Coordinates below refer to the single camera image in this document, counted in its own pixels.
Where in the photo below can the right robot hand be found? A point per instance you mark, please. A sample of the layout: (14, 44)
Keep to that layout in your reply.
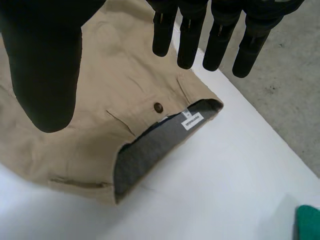
(42, 75)

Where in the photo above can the beige shorts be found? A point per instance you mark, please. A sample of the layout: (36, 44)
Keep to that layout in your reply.
(105, 100)

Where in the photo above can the teal towel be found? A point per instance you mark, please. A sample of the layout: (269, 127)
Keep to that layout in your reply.
(310, 222)

